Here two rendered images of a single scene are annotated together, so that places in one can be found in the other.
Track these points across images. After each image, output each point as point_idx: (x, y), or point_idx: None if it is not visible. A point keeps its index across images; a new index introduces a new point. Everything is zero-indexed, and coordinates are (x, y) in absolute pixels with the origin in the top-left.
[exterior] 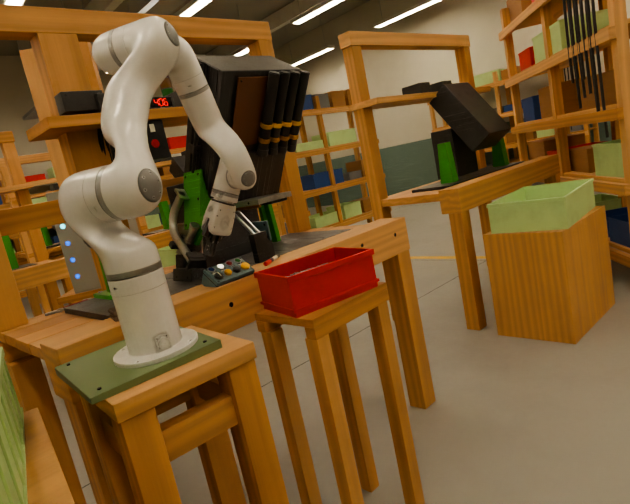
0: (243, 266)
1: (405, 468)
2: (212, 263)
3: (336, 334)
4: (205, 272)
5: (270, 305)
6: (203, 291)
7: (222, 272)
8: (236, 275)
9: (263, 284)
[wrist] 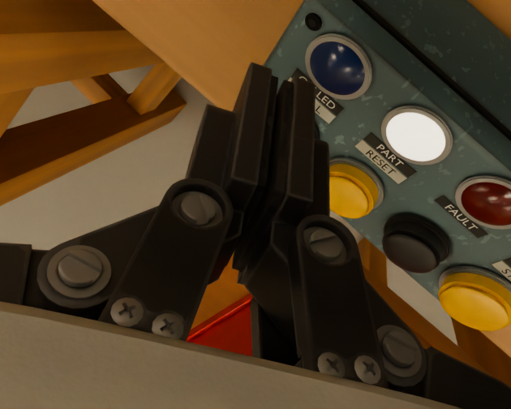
0: (444, 294)
1: None
2: None
3: (465, 350)
4: (294, 17)
5: (236, 304)
6: (185, 19)
7: (345, 149)
8: (358, 228)
9: (242, 346)
